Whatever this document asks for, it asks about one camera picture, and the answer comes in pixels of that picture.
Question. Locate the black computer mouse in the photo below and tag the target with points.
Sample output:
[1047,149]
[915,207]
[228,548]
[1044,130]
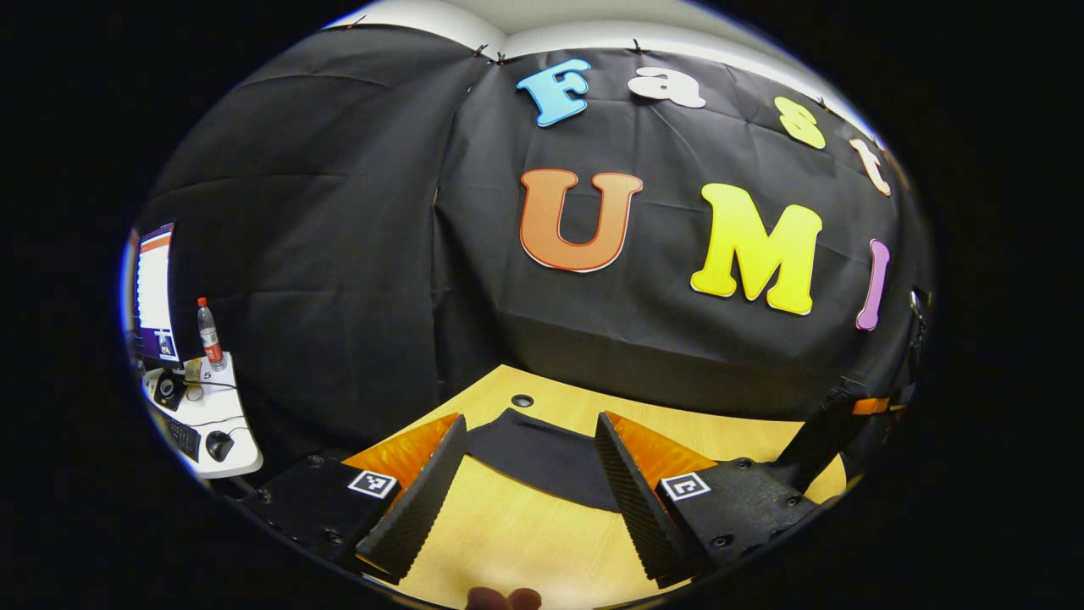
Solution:
[219,445]

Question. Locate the black keyboard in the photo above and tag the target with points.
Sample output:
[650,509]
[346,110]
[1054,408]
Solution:
[183,437]

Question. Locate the dark grey jeans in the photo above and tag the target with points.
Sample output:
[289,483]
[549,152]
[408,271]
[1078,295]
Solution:
[542,457]

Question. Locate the computer monitor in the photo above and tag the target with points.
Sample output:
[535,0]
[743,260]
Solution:
[155,296]

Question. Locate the clear bottle with red label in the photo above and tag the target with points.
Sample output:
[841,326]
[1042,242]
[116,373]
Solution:
[211,339]

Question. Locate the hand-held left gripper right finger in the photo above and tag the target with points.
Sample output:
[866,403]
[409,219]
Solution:
[639,508]

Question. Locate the black round desk device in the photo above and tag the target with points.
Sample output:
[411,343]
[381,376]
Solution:
[168,390]

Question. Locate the white side desk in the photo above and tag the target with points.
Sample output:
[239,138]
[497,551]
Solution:
[229,415]

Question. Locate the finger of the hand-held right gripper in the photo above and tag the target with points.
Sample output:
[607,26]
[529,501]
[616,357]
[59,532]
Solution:
[817,440]

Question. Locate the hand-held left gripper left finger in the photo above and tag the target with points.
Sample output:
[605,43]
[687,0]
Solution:
[419,508]

